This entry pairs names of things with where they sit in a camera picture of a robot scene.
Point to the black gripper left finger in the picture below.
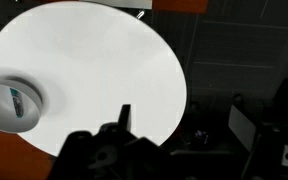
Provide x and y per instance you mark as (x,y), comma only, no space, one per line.
(79,143)

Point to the teal capped marker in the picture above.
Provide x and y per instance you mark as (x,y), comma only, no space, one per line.
(16,103)

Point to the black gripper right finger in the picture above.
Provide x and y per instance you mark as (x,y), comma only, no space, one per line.
(125,116)

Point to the white flat panel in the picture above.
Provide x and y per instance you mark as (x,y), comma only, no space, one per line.
(240,126)

